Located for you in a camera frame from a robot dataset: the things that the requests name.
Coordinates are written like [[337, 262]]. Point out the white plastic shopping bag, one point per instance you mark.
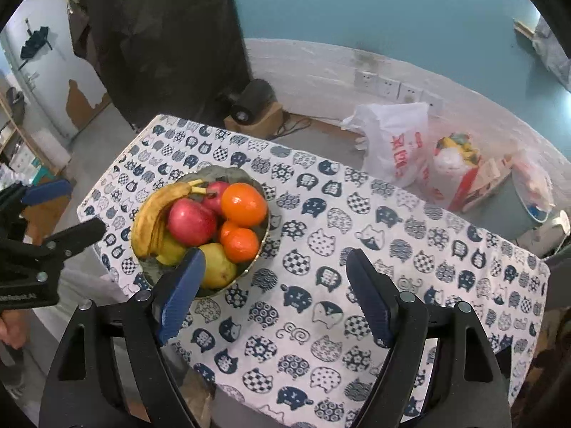
[[393, 138]]

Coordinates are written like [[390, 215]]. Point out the cat pattern tablecloth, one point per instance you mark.
[[288, 338]]

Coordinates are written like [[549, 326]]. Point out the red apple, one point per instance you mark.
[[191, 223], [213, 198]]

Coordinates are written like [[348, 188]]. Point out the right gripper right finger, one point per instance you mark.
[[376, 296]]

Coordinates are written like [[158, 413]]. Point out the wooden shelf at left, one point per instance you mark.
[[18, 149]]

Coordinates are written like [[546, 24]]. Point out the orange tangerine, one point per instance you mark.
[[227, 227]]

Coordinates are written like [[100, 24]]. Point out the black cylindrical speaker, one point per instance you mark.
[[257, 95]]

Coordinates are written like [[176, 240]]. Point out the large green pear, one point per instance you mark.
[[219, 270]]

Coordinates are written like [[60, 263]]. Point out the white wall socket strip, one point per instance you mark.
[[396, 91]]

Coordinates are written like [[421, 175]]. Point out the yellow banana with sticker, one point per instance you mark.
[[149, 226]]

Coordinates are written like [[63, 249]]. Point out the white kettle on floor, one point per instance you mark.
[[547, 238]]

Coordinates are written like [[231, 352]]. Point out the red white paper bag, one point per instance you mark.
[[450, 170]]

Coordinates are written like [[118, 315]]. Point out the cardboard box on floor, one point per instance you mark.
[[266, 124]]

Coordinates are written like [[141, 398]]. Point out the person's left hand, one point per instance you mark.
[[14, 328]]

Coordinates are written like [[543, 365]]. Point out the wooden flat boxes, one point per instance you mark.
[[490, 176]]

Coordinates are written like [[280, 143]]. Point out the light blue trash bin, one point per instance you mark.
[[517, 204]]

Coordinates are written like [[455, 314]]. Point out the small orange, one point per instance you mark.
[[240, 245]]

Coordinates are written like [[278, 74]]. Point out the small yellow-green pear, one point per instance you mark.
[[171, 253]]

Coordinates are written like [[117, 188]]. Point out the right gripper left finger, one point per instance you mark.
[[174, 294]]

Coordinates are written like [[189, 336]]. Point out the black hanging fabric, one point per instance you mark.
[[184, 58]]

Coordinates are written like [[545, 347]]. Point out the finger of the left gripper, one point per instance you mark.
[[74, 240], [38, 194]]

